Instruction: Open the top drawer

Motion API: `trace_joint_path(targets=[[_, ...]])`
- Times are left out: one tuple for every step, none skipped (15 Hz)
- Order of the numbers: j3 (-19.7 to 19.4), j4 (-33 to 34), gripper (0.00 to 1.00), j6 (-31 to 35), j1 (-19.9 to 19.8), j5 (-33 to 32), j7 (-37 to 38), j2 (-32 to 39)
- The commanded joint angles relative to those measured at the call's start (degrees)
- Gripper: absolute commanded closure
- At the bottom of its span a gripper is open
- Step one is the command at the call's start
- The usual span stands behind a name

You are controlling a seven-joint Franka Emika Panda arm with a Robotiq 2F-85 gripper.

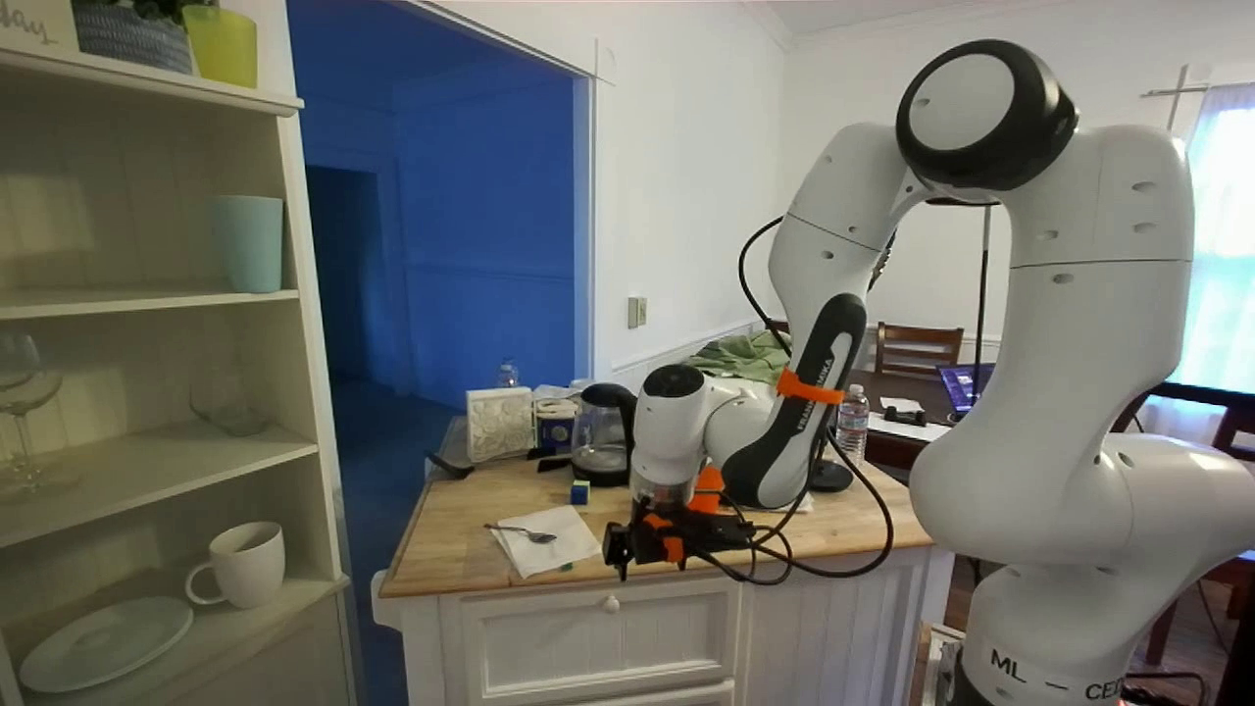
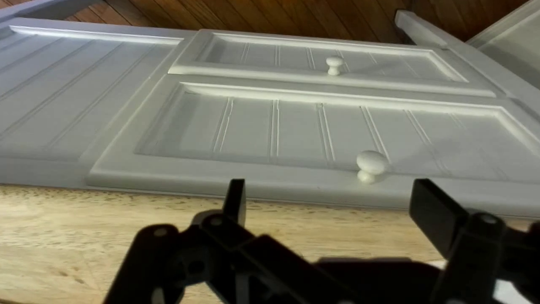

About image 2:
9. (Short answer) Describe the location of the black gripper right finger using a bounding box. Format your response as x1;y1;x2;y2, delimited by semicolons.
408;177;540;304

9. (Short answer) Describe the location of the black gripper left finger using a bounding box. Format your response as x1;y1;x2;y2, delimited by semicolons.
103;177;317;304

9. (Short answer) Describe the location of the large white drawer knob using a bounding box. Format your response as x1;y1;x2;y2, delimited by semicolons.
354;148;389;186

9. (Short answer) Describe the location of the large white drawer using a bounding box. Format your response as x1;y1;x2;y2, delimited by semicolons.
82;77;540;223

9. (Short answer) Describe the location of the white dresser with wood top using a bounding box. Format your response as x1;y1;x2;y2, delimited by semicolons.
0;15;540;304

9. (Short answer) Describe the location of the small white drawer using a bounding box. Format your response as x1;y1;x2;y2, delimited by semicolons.
167;28;497;98

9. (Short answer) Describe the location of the small white drawer knob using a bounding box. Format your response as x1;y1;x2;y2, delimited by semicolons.
324;54;346;77

